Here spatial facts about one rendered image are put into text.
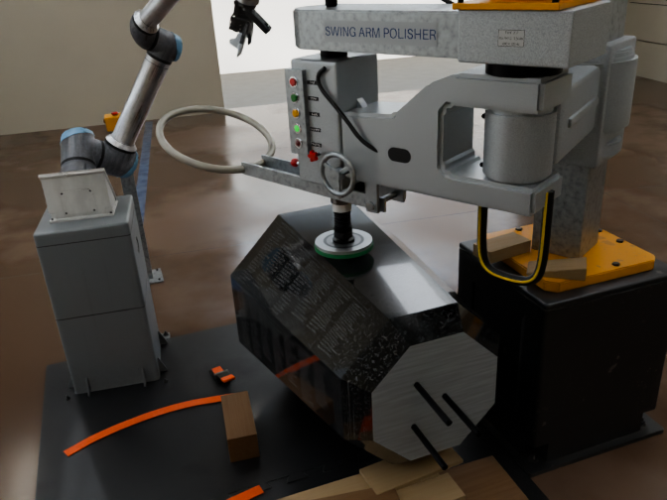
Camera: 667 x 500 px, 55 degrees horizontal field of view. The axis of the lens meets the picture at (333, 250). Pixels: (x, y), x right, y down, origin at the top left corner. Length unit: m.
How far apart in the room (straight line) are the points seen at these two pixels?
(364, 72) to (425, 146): 0.38
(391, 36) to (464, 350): 0.97
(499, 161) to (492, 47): 0.30
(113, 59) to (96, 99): 0.57
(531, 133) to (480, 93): 0.17
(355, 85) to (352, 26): 0.23
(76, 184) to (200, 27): 6.03
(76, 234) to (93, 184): 0.24
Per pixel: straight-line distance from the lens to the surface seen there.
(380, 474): 2.33
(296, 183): 2.38
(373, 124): 2.03
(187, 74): 8.97
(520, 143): 1.80
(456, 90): 1.84
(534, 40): 1.70
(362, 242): 2.36
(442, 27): 1.83
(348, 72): 2.12
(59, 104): 9.15
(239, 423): 2.78
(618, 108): 2.40
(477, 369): 2.15
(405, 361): 1.99
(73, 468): 2.98
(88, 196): 3.07
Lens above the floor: 1.87
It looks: 25 degrees down
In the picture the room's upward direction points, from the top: 3 degrees counter-clockwise
